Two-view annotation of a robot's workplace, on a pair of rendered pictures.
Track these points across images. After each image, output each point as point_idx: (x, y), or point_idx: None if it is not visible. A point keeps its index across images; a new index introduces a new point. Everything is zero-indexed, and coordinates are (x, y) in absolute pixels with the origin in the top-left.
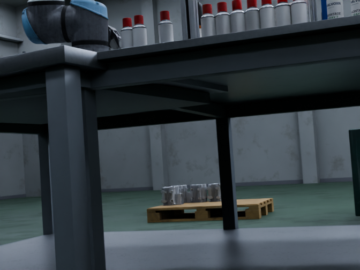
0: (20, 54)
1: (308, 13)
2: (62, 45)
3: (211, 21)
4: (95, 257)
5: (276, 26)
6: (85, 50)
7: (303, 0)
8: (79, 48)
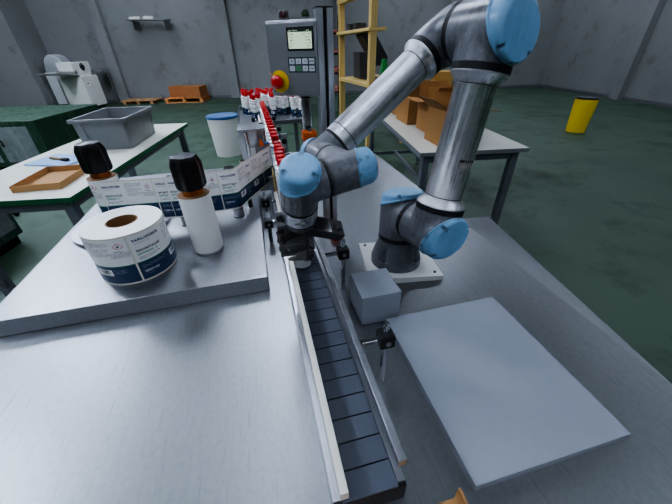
0: (507, 234)
1: (271, 158)
2: (489, 218)
3: None
4: None
5: (409, 180)
6: (470, 218)
7: (268, 147)
8: (475, 218)
